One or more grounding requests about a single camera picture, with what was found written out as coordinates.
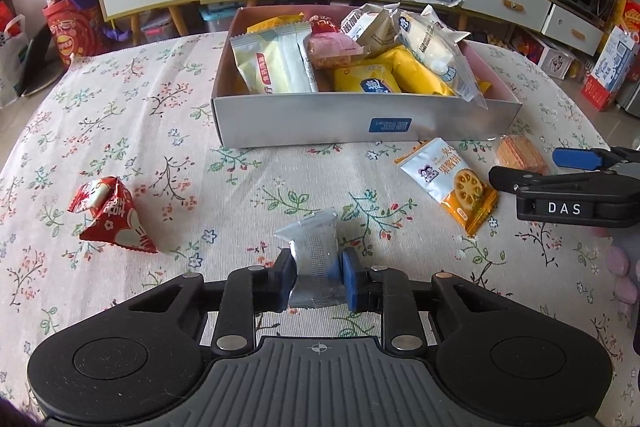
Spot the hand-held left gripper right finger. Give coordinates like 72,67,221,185
339,249,532,356

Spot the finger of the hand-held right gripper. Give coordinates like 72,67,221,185
552,145,640,172
488,164,640,198

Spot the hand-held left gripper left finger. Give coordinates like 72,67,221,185
117,249,297,356

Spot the clear wafer packet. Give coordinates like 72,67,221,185
494,134,552,176

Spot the silver snack packet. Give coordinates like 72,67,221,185
272,207,349,311

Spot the pink cardboard box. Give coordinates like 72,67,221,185
210,5,523,148

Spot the orange and white biscuit packet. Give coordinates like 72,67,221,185
397,137,501,239

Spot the blue and red carton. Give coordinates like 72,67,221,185
580,26,637,112

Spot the white patterned box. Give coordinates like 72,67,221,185
537,41,584,81

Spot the plain yellow snack packet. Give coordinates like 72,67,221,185
390,46,457,96

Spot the white clear bread packet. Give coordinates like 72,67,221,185
394,4,490,110

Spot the red and yellow box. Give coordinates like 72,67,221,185
606,0,640,38

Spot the floral tablecloth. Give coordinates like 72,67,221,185
0,29,640,427

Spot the red triangular snack packet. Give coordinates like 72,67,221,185
67,176,159,256

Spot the beige snack packet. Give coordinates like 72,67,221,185
340,3,402,58

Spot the pale green snack packet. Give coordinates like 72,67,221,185
229,22,322,96

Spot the pink and red snack packet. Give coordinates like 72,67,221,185
306,14,372,70

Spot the blue lidded storage bin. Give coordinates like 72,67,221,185
199,3,237,34

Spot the clear storage bin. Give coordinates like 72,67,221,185
139,9,182,44

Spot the black flat board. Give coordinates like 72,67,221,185
19,24,67,98

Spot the red printed bucket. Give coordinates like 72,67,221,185
42,0,105,58

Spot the white shopping bag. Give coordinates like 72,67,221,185
0,13,32,108

